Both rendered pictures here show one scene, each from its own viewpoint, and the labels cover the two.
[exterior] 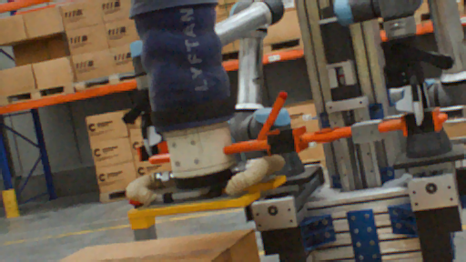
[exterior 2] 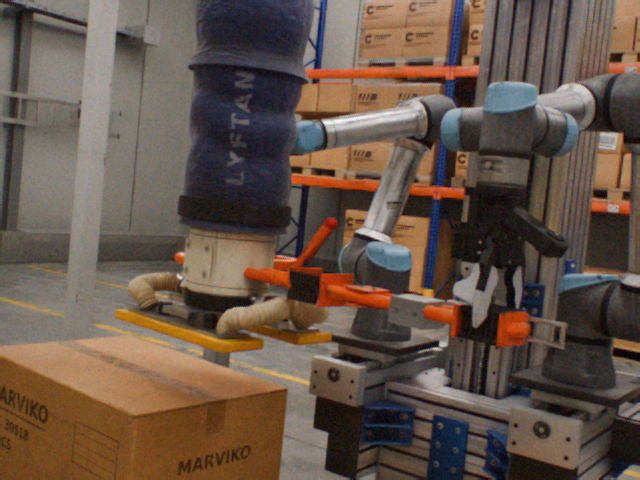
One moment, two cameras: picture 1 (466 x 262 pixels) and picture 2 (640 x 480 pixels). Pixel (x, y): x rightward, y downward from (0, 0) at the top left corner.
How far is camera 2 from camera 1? 0.68 m
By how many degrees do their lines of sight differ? 22
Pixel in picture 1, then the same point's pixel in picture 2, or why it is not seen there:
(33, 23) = (326, 96)
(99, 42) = not seen: hidden behind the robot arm
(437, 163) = (572, 397)
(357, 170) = (478, 365)
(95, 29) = not seen: hidden behind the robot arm
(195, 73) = (233, 159)
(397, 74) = (471, 239)
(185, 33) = (236, 104)
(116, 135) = not seen: hidden behind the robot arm
